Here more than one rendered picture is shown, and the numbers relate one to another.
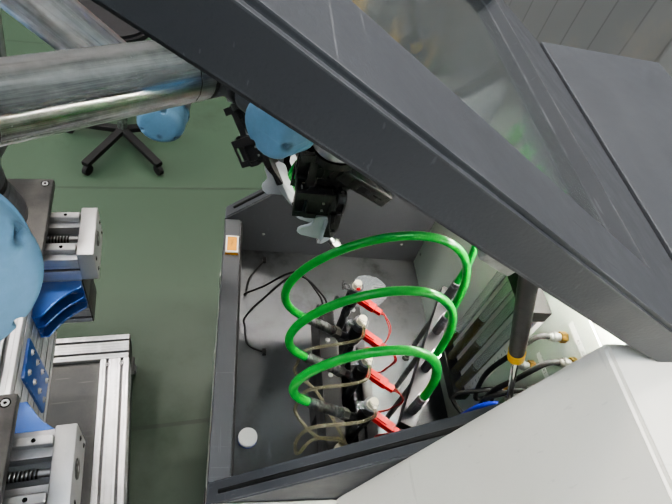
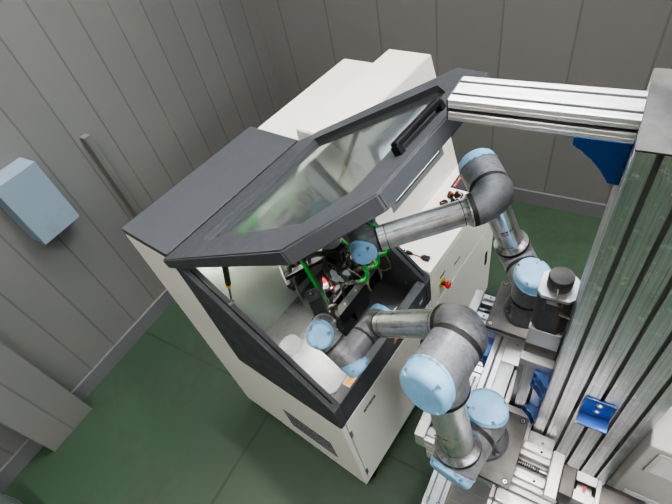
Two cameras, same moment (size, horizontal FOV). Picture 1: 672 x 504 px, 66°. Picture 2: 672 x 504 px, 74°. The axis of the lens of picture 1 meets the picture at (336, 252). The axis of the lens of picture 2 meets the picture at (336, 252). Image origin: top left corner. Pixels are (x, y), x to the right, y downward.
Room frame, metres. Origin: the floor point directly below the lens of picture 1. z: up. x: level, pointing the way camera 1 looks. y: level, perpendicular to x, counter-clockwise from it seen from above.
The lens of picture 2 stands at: (0.99, 1.01, 2.48)
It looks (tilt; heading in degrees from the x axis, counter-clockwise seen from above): 46 degrees down; 247
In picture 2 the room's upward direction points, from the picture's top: 15 degrees counter-clockwise
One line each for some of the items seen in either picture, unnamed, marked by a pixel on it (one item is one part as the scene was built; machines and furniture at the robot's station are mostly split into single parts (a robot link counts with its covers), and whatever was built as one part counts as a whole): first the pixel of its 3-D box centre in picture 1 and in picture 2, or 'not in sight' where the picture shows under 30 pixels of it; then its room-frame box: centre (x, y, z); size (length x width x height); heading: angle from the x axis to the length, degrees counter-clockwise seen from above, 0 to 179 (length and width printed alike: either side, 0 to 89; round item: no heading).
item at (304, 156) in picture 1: (323, 178); (335, 255); (0.60, 0.06, 1.39); 0.09 x 0.08 x 0.12; 110
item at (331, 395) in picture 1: (337, 390); (352, 297); (0.51, -0.10, 0.91); 0.34 x 0.10 x 0.15; 20
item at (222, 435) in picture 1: (226, 345); (384, 346); (0.54, 0.16, 0.87); 0.62 x 0.04 x 0.16; 20
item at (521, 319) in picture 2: not in sight; (526, 303); (0.10, 0.46, 1.09); 0.15 x 0.15 x 0.10
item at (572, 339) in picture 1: (535, 386); not in sight; (0.48, -0.39, 1.20); 0.13 x 0.03 x 0.31; 20
